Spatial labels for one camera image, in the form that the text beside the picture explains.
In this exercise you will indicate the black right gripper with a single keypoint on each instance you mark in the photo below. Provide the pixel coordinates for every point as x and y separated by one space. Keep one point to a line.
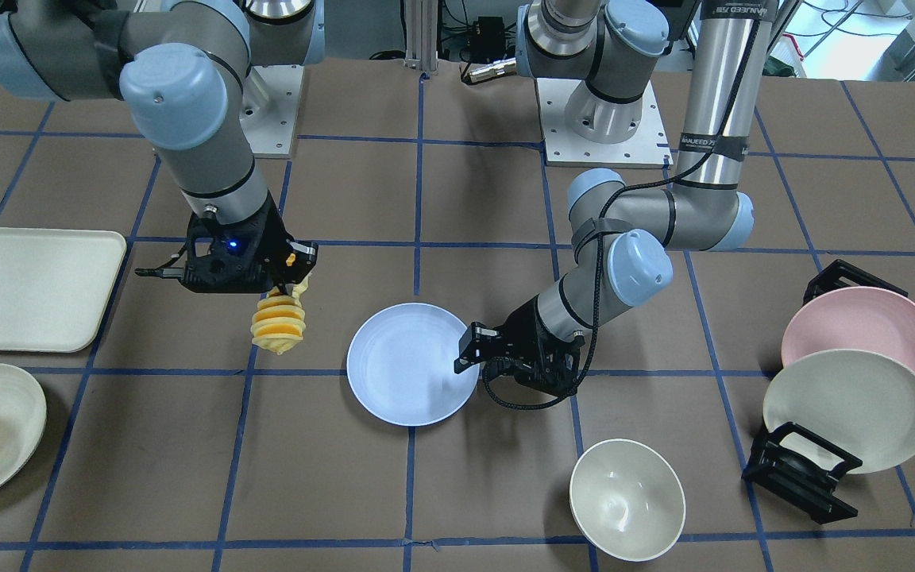
273 236

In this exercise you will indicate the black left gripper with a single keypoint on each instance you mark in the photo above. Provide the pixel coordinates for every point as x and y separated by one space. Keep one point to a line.
526 332

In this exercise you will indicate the striped yellow bread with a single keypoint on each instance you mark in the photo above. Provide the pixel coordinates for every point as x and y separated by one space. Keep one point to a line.
279 322

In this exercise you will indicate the blue plate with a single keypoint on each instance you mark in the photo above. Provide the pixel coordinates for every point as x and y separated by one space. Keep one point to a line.
400 365

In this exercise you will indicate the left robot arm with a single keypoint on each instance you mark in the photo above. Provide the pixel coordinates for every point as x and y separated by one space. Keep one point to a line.
622 232

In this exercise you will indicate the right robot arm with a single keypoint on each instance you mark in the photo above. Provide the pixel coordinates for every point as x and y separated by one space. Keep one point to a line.
182 71

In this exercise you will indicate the black plate rack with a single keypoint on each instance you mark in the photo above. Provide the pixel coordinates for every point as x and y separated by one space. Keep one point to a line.
791 475

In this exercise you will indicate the pink plate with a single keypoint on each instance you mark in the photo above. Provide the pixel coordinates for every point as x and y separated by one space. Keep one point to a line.
865 318

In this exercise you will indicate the cream plate in rack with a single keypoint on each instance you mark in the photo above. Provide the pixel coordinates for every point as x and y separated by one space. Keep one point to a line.
860 401

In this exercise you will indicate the cream bowl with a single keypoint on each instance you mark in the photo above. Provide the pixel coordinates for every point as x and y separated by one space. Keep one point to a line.
627 500

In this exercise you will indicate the white rectangular tray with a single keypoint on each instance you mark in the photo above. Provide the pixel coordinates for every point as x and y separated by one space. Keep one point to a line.
54 286

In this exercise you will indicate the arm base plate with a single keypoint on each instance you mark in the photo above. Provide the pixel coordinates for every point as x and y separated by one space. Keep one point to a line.
270 109
583 131

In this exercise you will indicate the aluminium frame post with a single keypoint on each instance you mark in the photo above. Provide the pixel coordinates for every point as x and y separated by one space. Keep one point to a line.
421 32

